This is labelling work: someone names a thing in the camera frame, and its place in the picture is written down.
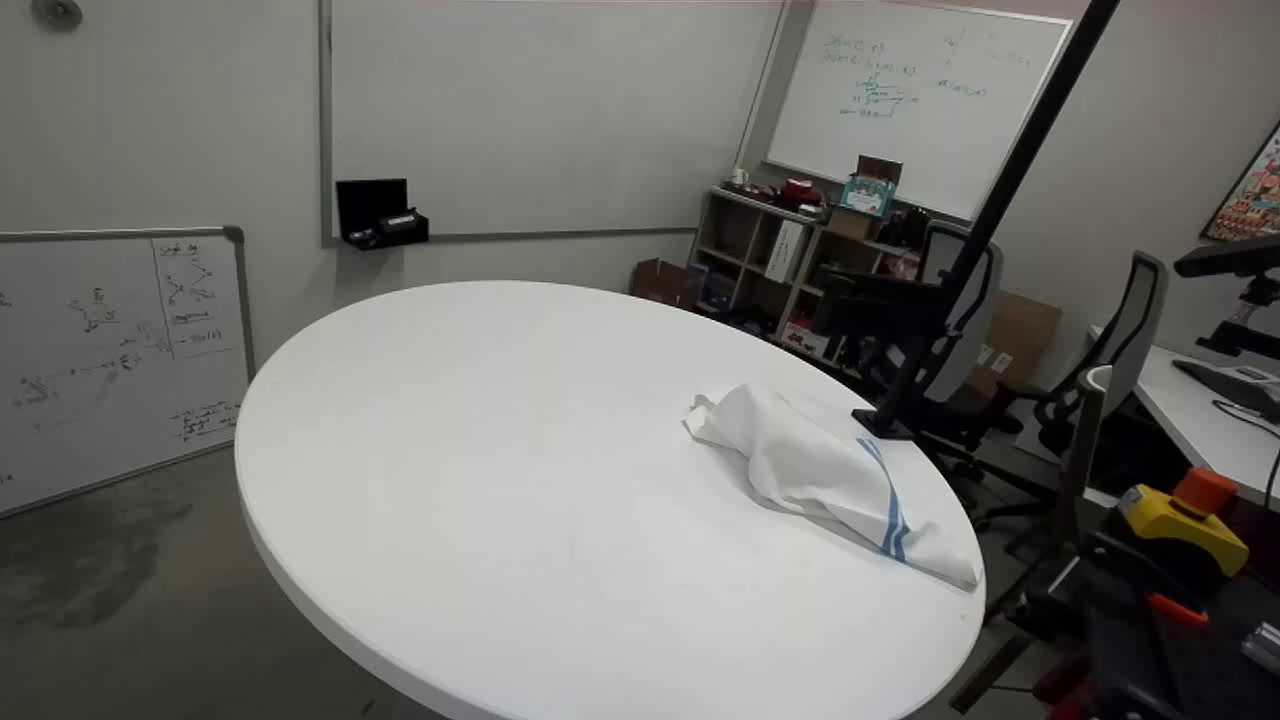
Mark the white cloth with blue stripes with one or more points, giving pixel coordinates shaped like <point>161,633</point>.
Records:
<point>803,463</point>

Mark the black pole stand with clamp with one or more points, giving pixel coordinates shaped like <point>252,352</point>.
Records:
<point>1027,163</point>

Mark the small brown box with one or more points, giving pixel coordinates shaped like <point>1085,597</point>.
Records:
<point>661,283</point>

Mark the black marker holder box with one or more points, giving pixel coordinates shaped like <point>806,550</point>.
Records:
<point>383,214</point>

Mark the black mesh office chair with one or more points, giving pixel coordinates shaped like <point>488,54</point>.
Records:
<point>984,422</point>

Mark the whiteboard with green writing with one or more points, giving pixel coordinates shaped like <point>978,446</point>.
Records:
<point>934,133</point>

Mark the flat cardboard box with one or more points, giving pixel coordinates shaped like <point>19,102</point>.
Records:
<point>1027,341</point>

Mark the whiteboard with black sketches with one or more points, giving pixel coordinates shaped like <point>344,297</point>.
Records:
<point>104,363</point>

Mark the white desk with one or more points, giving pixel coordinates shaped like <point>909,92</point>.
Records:
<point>1202,426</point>

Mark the yellow emergency stop red button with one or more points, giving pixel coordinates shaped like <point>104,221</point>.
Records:
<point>1182,524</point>

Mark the colourful poster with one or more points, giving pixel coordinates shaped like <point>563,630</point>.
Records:
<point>1254,193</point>

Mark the grey frame office chair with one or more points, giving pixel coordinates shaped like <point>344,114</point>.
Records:
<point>1142,315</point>

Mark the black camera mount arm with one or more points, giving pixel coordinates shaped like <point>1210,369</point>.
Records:
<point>1234,257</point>

